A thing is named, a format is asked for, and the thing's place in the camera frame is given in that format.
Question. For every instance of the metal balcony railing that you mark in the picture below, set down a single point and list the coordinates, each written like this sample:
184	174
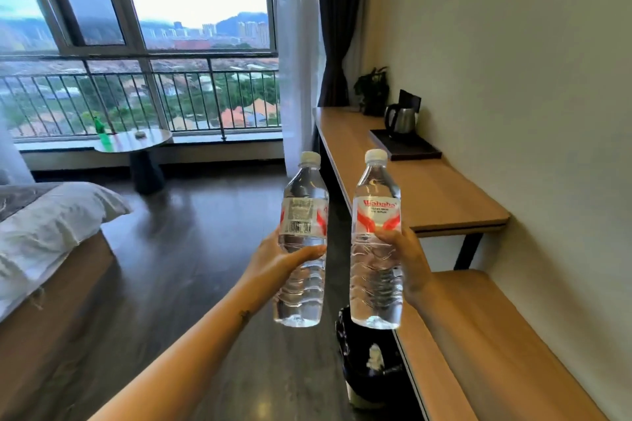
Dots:
148	95

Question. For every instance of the grey window frame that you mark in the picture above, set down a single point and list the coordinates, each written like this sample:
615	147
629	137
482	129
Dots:
131	6

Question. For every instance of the low wooden bench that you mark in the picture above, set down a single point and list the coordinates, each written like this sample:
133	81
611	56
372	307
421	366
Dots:
508	356

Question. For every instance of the clear water bottle barcode label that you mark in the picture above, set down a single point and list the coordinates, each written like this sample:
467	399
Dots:
302	198

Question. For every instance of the round side table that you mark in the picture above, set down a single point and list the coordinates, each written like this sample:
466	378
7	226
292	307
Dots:
140	149

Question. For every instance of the long wooden wall desk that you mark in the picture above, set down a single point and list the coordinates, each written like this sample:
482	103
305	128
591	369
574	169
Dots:
424	184

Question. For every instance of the person's left thumb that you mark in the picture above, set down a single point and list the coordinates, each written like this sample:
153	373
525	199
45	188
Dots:
305	254

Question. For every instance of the person's left hand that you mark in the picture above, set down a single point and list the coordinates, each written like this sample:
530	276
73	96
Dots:
264	265

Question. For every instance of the clear water bottle red label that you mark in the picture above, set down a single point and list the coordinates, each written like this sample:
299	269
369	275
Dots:
376	189

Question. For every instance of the black tray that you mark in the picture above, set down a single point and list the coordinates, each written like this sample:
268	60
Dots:
412	149

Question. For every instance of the person's left forearm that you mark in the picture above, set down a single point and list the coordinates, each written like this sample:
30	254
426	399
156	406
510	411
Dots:
187	361

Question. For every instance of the white sheer curtain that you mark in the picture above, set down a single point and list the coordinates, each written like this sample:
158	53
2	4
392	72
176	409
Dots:
298	50
12	159

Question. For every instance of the dark curtain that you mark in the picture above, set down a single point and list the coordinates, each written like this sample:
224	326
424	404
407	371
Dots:
340	16

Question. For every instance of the person's right hand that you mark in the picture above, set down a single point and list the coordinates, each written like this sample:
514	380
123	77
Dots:
413	263

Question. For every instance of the white duvet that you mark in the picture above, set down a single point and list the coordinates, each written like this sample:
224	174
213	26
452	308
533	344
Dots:
54	228

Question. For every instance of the white crumpled tissue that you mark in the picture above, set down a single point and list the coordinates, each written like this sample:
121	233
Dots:
375	357

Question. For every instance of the black card stand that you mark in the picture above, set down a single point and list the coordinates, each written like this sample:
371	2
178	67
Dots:
411	99

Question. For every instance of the person's right thumb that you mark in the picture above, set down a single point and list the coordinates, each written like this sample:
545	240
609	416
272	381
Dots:
390	234

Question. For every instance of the person's right forearm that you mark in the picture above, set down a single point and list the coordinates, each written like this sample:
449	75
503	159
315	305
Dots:
444	341

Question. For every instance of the green bottle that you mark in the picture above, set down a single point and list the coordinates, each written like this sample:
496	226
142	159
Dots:
101	132

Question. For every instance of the grey bed runner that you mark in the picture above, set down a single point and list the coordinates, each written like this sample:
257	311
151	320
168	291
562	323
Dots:
24	198

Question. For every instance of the steel electric kettle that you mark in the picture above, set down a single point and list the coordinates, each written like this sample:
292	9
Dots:
402	120

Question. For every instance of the potted green plant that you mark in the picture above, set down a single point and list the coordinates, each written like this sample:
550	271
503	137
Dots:
373	90

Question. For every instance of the wooden bed frame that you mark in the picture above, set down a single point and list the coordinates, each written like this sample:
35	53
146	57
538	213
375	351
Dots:
54	307

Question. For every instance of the black trash bin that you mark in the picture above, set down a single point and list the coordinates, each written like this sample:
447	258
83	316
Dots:
363	381

